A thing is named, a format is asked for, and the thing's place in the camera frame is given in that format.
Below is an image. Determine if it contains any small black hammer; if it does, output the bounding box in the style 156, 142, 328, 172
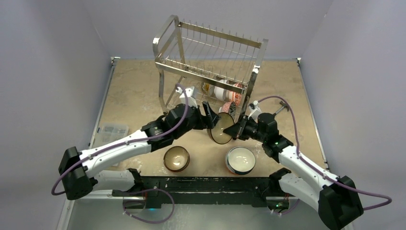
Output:
274, 101, 290, 115

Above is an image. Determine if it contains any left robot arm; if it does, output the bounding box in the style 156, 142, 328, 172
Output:
51, 102, 220, 200

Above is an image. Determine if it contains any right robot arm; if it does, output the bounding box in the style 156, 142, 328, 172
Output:
223, 113, 364, 230

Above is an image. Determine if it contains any patterned bowl under brown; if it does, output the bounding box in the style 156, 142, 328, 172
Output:
163, 146, 190, 172

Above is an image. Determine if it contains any white blue-rimmed bowl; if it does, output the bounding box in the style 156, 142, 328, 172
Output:
225, 147, 256, 175

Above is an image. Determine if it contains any white cream bowl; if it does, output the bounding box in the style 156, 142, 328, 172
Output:
201, 82, 214, 96

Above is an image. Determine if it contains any black leaf patterned bowl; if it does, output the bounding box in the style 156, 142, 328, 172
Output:
219, 102, 237, 117

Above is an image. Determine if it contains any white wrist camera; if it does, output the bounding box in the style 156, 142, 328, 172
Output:
176, 86, 198, 108
249, 100, 262, 121

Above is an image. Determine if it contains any orange patterned bowl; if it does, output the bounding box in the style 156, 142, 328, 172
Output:
228, 91, 242, 106

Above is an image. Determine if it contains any steel two-tier dish rack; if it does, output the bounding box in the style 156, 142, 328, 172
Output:
152, 15, 269, 117

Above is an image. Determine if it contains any aluminium frame rail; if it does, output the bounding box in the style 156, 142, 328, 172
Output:
65, 176, 346, 201

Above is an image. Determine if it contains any clear plastic screw box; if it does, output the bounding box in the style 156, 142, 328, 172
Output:
92, 123, 129, 148

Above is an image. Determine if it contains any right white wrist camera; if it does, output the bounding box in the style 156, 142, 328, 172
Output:
249, 100, 262, 121

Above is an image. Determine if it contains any brown glazed bowl stack top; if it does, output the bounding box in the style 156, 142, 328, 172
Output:
207, 113, 235, 145

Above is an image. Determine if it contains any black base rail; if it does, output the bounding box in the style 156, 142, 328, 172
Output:
112, 173, 295, 211

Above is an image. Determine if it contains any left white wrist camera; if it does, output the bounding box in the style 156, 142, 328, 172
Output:
176, 86, 198, 108

